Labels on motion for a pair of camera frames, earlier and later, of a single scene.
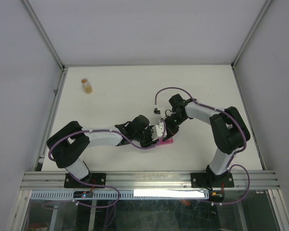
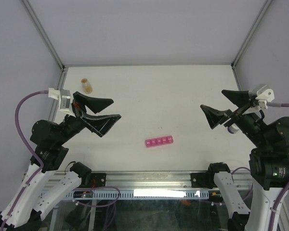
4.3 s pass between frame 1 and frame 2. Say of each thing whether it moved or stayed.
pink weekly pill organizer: stayed
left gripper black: moved
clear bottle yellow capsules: stayed
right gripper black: moved
